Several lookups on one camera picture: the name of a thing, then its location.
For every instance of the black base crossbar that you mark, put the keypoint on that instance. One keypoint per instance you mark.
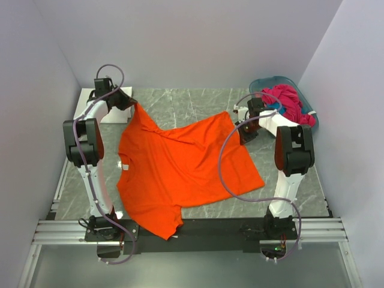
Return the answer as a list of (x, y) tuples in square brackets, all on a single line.
[(195, 235)]

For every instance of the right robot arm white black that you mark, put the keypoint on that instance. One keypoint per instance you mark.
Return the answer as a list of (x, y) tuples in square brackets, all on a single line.
[(293, 156)]

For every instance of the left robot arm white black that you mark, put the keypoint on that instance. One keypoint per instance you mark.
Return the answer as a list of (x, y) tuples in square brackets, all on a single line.
[(85, 149)]

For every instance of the magenta t-shirt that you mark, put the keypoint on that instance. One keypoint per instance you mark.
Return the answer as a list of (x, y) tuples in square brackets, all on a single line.
[(289, 98)]

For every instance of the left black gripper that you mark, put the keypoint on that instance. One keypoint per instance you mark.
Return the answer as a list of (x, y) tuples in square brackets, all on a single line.
[(126, 101)]

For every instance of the aluminium frame rails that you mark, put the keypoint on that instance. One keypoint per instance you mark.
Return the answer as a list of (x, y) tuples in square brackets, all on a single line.
[(60, 257)]

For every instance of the blue t-shirt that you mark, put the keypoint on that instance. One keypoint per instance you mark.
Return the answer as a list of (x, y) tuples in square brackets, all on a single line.
[(275, 106)]

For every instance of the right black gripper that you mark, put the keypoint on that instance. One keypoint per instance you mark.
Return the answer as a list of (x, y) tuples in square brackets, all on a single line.
[(245, 138)]

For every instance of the teal plastic laundry basket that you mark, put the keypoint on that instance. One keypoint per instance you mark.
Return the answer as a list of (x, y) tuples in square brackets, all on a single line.
[(259, 84)]

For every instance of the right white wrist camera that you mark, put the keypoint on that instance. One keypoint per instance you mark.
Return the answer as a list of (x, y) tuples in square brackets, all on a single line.
[(242, 113)]

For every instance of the orange t-shirt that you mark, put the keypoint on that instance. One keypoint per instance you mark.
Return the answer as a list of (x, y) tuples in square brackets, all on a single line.
[(164, 171)]

